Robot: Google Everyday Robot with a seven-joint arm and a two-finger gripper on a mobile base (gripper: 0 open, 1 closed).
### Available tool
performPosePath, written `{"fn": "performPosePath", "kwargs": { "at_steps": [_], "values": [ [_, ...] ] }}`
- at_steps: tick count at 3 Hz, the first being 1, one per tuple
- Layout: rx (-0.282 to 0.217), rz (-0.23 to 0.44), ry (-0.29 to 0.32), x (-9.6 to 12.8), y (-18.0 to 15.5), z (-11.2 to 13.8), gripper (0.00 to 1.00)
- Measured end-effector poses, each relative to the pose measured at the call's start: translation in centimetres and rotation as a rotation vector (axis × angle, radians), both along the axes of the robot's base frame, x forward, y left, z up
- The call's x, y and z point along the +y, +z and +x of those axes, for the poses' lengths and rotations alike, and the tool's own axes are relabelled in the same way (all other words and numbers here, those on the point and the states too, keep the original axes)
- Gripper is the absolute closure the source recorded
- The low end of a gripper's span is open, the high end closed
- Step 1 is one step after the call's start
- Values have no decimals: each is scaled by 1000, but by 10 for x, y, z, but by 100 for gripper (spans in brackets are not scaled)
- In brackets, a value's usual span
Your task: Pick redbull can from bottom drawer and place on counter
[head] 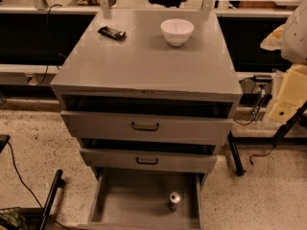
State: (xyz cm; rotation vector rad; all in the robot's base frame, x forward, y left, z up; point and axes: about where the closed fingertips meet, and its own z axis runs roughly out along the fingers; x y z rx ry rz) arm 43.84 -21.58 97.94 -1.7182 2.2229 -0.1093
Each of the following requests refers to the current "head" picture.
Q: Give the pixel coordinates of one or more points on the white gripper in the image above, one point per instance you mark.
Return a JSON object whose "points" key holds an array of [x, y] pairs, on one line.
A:
{"points": [[295, 38]]}

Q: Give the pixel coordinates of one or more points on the redbull can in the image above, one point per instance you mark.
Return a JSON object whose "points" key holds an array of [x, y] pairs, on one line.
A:
{"points": [[174, 200]]}

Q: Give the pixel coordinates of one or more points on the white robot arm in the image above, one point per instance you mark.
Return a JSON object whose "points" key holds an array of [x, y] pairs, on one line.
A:
{"points": [[291, 40]]}

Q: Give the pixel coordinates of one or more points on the grey drawer cabinet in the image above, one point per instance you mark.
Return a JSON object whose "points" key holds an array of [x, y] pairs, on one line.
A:
{"points": [[143, 74]]}

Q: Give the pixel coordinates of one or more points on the grey open bottom drawer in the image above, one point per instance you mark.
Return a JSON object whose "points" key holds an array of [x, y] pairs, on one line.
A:
{"points": [[139, 200]]}

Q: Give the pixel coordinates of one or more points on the grey top drawer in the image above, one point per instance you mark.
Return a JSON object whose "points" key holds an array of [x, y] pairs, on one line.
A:
{"points": [[147, 128]]}

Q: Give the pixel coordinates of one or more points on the grey middle drawer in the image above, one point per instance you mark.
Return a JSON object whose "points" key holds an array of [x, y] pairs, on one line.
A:
{"points": [[148, 160]]}

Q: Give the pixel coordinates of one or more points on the black power adapter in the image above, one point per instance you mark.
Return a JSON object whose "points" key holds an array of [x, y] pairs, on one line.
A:
{"points": [[262, 78]]}

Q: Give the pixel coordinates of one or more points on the white bowl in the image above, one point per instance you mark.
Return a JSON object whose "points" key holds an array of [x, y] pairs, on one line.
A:
{"points": [[176, 31]]}

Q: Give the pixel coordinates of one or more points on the dark snack bar wrapper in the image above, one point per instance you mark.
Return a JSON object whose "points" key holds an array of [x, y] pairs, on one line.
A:
{"points": [[111, 33]]}

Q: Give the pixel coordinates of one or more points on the black stand bar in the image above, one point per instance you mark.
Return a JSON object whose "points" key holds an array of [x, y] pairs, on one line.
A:
{"points": [[57, 183]]}

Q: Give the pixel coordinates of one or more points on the black table leg frame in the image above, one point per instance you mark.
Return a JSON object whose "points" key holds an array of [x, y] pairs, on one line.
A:
{"points": [[279, 138]]}

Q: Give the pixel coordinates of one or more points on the black wire basket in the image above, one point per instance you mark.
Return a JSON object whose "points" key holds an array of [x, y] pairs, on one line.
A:
{"points": [[12, 219]]}

